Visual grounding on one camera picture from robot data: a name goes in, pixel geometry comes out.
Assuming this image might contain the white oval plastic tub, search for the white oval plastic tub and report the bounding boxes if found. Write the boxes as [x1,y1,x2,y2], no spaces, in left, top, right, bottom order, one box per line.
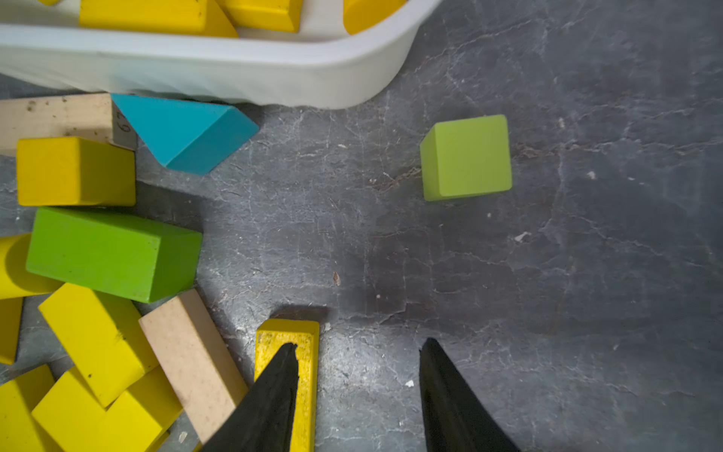
[1,1,438,109]

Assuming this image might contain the small green cube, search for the small green cube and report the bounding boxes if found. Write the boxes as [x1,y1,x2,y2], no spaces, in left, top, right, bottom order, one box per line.
[420,115,513,202]

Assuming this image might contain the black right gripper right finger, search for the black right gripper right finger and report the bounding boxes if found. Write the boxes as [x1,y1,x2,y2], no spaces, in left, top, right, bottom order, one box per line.
[419,338,520,452]

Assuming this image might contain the teal triangular block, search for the teal triangular block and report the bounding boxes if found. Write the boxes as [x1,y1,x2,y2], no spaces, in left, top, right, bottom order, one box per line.
[111,94,259,175]

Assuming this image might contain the yellow cube below tan block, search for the yellow cube below tan block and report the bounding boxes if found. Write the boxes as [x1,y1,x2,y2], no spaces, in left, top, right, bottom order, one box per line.
[16,137,137,206]

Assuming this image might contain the long yellow block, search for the long yellow block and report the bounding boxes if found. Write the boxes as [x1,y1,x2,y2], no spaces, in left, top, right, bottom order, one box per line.
[254,318,320,452]

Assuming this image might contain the yellow cylinder block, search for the yellow cylinder block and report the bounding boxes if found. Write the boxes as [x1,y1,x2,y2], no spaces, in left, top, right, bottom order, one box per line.
[343,0,407,35]
[0,233,63,299]

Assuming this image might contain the tan long block near tub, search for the tan long block near tub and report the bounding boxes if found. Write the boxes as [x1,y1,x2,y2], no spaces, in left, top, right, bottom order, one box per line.
[1,93,137,157]

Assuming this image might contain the green rectangular block centre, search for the green rectangular block centre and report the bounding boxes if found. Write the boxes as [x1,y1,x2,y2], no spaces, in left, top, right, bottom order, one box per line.
[26,207,203,303]

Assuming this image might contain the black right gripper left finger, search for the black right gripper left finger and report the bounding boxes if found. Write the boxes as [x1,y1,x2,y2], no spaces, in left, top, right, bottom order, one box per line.
[201,343,299,451]

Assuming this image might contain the tan slanted block centre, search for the tan slanted block centre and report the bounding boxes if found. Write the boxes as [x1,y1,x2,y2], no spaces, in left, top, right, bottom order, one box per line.
[139,289,249,444]

